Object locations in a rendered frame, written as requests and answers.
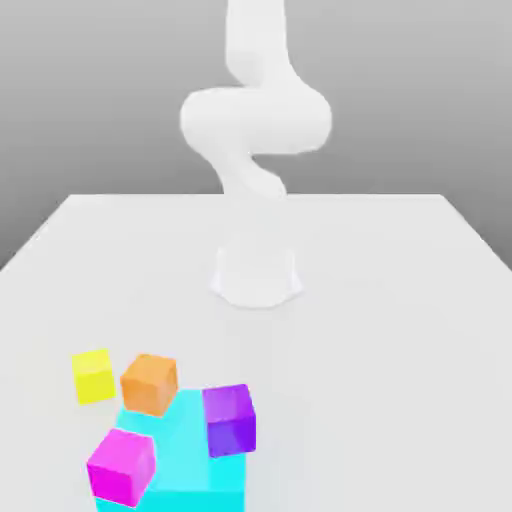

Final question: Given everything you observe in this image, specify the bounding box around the large cyan box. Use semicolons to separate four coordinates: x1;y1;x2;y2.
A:
94;388;246;512

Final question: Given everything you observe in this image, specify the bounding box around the small purple cube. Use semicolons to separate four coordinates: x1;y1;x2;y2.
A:
201;383;258;459

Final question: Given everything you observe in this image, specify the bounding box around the small yellow cube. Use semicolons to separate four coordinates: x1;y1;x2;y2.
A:
70;348;118;406

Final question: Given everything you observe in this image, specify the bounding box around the small magenta cube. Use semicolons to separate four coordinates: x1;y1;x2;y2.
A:
86;427;157;509

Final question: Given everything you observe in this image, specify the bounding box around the small orange cube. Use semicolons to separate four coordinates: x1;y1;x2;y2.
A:
119;352;179;418

